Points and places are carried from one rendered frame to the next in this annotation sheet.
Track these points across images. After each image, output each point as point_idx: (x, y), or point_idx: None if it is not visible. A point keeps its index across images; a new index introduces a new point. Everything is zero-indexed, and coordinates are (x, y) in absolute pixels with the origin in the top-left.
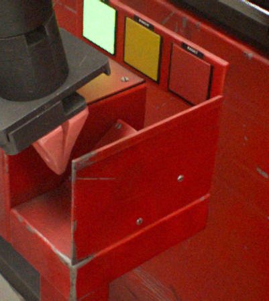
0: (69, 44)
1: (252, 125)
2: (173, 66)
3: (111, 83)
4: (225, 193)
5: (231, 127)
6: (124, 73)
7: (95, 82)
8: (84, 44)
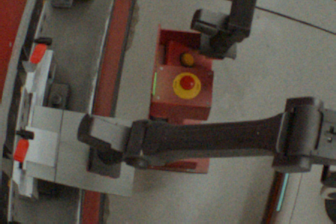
0: (204, 42)
1: (106, 64)
2: (159, 46)
3: (166, 70)
4: (106, 85)
5: (105, 76)
6: (158, 71)
7: (170, 73)
8: (201, 38)
